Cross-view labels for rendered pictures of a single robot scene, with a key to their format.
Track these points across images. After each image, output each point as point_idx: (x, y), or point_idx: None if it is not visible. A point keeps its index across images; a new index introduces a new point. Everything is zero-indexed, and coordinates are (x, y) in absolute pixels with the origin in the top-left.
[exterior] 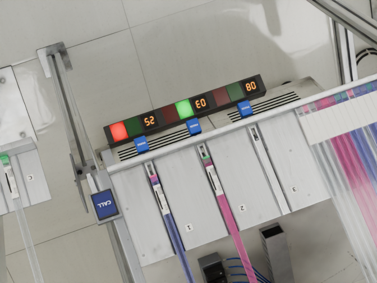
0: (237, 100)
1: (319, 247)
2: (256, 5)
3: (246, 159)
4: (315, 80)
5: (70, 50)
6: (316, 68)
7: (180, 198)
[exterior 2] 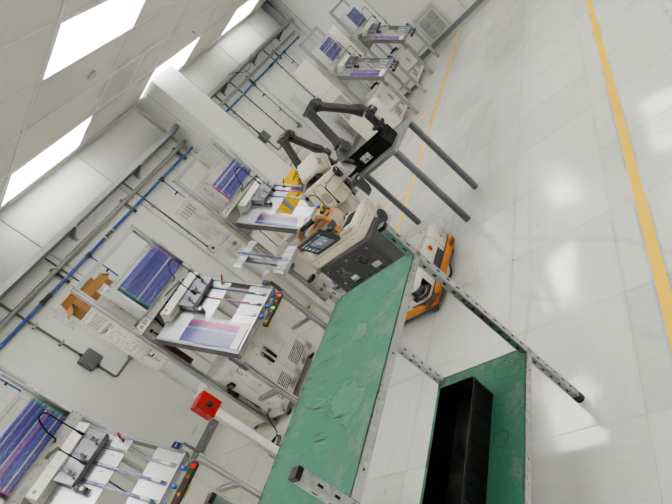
0: (265, 317)
1: None
2: None
3: (252, 311)
4: (285, 422)
5: None
6: (287, 422)
7: (256, 297)
